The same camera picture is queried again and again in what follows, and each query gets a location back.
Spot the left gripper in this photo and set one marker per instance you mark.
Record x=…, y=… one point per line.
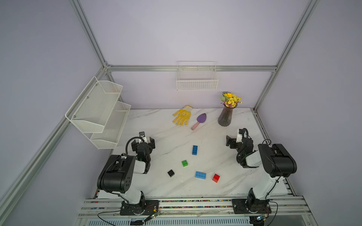
x=134, y=146

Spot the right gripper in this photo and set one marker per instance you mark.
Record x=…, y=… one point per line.
x=233, y=142

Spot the dark blue lego brick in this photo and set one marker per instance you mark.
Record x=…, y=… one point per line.
x=195, y=150

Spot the black lego brick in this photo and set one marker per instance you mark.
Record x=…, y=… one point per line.
x=171, y=173

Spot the green lego brick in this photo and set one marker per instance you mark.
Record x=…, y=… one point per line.
x=184, y=163

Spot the red lego brick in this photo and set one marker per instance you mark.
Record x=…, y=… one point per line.
x=216, y=178

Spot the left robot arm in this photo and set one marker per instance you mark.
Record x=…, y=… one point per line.
x=116, y=176

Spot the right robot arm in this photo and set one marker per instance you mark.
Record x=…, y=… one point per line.
x=274, y=159

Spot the light blue lego brick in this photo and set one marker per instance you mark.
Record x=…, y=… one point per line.
x=200, y=175

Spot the dark glass vase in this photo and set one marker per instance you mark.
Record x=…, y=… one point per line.
x=225, y=117

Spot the purple pink trowel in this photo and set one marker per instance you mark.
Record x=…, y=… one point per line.
x=200, y=119

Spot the yellow flower bouquet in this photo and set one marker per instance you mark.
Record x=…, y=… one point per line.
x=230, y=100

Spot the yellow work glove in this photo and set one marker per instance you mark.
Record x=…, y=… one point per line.
x=182, y=116

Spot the white two-tier mesh shelf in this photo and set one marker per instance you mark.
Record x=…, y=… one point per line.
x=99, y=114

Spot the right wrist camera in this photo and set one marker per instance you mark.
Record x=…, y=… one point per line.
x=240, y=136

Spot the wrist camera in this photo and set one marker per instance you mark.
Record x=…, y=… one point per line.
x=240, y=136
x=143, y=136

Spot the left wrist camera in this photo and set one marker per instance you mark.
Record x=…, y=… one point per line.
x=143, y=136

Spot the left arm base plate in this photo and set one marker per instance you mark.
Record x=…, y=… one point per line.
x=146, y=207

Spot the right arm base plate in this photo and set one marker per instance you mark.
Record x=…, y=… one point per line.
x=244, y=206

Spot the white wire wall basket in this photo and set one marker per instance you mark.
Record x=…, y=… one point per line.
x=196, y=75

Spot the aluminium front rail frame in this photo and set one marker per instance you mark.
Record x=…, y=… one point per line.
x=228, y=211

